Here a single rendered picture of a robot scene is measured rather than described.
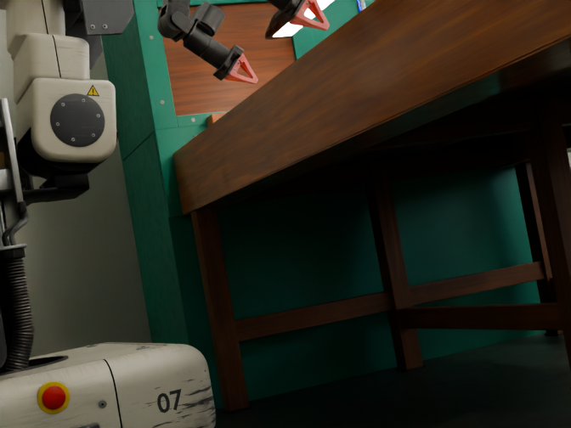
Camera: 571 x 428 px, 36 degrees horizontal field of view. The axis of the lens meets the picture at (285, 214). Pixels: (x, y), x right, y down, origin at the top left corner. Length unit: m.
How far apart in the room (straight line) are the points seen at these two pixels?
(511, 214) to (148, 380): 1.88
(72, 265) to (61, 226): 0.15
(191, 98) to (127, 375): 1.34
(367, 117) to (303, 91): 0.25
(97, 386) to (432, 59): 0.75
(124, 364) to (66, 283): 1.84
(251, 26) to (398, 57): 1.50
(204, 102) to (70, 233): 0.91
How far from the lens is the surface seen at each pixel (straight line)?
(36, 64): 1.75
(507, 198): 3.13
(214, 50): 2.21
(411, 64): 1.31
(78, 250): 3.36
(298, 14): 1.82
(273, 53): 2.80
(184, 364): 1.53
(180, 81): 2.69
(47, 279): 3.33
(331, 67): 1.55
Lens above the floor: 0.39
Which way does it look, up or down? 3 degrees up
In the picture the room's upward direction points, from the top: 10 degrees counter-clockwise
